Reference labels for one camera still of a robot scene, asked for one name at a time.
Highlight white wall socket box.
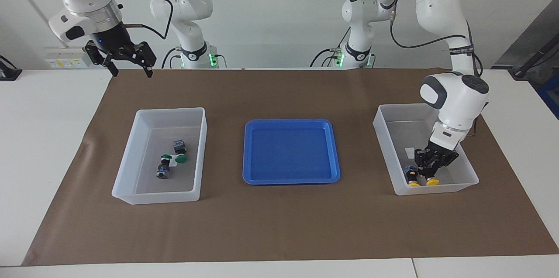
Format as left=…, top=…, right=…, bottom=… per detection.
left=44, top=47, right=90, bottom=69

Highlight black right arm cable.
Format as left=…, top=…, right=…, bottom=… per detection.
left=117, top=0, right=174, bottom=41

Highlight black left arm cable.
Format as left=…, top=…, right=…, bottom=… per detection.
left=390, top=0, right=484, bottom=78

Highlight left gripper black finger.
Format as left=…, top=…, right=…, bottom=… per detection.
left=414, top=149, right=431, bottom=169
left=429, top=160, right=446, bottom=179

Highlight green push button switch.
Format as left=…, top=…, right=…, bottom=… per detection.
left=172, top=140, right=188, bottom=164
left=155, top=154, right=173, bottom=180

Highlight brown paper table mat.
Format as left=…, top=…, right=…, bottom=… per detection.
left=22, top=68, right=559, bottom=266

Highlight black desk clamp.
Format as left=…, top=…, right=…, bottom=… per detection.
left=0, top=55, right=22, bottom=81

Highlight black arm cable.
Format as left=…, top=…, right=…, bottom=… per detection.
left=390, top=0, right=484, bottom=78
left=117, top=0, right=174, bottom=41

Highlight blue plastic tray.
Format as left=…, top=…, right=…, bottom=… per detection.
left=242, top=119, right=341, bottom=185

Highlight blue crate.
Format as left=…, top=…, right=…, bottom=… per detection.
left=536, top=73, right=559, bottom=119

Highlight black stand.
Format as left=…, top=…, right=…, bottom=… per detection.
left=509, top=36, right=559, bottom=79

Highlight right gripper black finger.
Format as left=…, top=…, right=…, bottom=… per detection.
left=131, top=42, right=156, bottom=79
left=84, top=42, right=119, bottom=77

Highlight translucent white plastic box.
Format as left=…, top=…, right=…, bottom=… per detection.
left=111, top=107, right=207, bottom=205
left=373, top=103, right=480, bottom=196

